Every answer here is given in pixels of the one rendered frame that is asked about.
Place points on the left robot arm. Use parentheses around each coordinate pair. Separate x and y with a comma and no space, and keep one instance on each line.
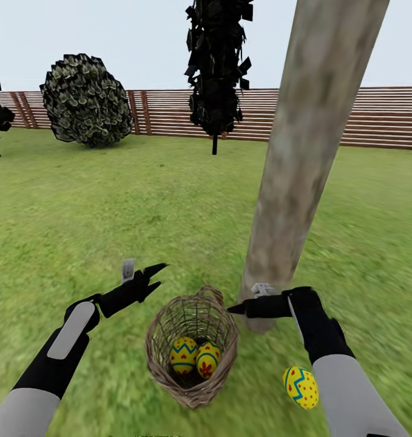
(28,409)

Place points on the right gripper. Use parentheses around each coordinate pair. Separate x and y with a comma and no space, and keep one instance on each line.
(260,307)

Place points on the easter egg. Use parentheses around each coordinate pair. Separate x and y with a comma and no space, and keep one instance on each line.
(183,353)
(301,386)
(207,359)

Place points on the wicker basket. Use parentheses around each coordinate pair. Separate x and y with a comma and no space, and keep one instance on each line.
(195,393)

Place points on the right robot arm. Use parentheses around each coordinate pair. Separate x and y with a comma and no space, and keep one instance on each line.
(351,403)

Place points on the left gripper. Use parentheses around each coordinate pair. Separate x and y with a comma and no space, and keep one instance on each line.
(138,288)

